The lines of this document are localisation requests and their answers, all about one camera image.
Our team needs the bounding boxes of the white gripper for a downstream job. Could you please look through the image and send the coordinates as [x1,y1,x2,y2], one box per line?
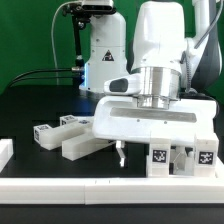
[92,96,216,167]

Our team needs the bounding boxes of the white chair side frame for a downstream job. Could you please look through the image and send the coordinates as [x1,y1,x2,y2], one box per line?
[33,115,114,161]

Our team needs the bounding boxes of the white chair seat block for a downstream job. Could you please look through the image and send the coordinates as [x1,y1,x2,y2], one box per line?
[145,146,224,179]

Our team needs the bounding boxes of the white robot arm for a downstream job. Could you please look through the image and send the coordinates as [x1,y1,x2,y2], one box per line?
[92,0,223,172]

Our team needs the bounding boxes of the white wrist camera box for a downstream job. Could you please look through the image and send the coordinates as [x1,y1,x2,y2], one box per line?
[104,73,143,96]

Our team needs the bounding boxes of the white border fence frame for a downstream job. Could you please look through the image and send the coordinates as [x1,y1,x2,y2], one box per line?
[0,138,224,205]

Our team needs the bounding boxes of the black cables at base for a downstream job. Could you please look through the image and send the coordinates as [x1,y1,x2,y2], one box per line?
[3,66,86,94]

